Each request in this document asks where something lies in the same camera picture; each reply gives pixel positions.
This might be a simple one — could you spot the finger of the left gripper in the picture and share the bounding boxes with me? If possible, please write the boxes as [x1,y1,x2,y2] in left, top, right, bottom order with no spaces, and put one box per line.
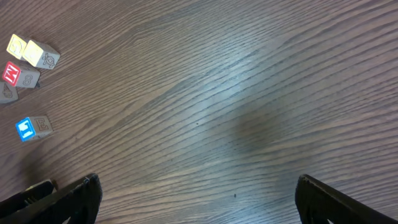
[1,182,54,218]

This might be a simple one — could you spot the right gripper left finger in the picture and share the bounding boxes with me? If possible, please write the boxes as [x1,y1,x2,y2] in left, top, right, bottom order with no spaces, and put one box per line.
[1,173,103,223]

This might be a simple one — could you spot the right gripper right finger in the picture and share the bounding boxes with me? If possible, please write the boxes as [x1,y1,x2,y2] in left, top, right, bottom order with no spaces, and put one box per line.
[295,174,397,224]

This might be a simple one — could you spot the natural block letter W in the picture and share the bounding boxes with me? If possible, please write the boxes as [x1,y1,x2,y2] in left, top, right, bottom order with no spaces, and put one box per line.
[25,179,58,192]

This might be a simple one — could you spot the blue block letter L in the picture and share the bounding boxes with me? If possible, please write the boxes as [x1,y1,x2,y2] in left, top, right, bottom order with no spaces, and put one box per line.
[16,116,53,142]

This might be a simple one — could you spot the red block letter O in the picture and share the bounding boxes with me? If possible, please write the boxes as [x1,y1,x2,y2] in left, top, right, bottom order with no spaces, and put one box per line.
[0,82,19,104]

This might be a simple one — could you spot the red block letter M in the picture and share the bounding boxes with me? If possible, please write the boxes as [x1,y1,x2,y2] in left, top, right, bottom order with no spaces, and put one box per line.
[2,61,40,88]

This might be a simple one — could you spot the yellow block letter C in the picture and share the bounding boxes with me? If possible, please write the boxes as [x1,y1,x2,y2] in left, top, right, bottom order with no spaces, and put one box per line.
[22,40,60,70]

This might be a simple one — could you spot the yellow block letter G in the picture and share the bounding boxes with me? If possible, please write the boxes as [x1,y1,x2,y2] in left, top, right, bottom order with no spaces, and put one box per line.
[6,34,30,61]

